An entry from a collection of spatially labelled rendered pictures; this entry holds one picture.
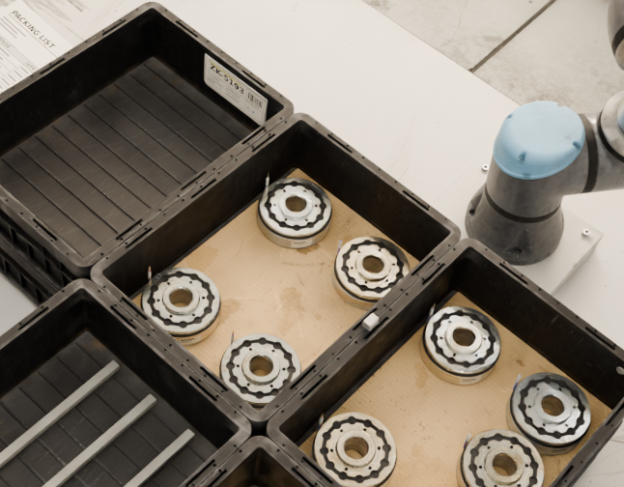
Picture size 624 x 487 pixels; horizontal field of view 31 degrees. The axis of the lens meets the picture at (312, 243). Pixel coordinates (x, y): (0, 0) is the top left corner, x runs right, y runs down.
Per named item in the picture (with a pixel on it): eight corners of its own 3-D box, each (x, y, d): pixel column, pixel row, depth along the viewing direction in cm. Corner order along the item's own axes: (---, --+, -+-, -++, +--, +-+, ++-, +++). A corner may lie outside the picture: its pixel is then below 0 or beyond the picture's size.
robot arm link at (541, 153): (475, 159, 170) (490, 98, 159) (561, 150, 172) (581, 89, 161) (496, 222, 163) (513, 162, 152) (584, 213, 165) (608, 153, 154)
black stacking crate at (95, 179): (154, 55, 178) (152, 1, 168) (291, 161, 168) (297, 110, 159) (-53, 192, 158) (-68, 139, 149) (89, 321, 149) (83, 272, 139)
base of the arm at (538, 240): (510, 172, 181) (522, 131, 173) (581, 230, 175) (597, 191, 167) (444, 220, 175) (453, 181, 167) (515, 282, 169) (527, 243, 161)
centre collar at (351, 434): (352, 423, 138) (353, 421, 138) (383, 448, 137) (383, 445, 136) (326, 450, 136) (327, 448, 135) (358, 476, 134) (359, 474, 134)
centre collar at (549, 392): (547, 383, 144) (549, 381, 144) (578, 408, 143) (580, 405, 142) (524, 407, 142) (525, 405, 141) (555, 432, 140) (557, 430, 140)
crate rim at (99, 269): (298, 119, 160) (299, 107, 158) (464, 243, 150) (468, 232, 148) (84, 283, 141) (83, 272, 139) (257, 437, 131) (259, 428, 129)
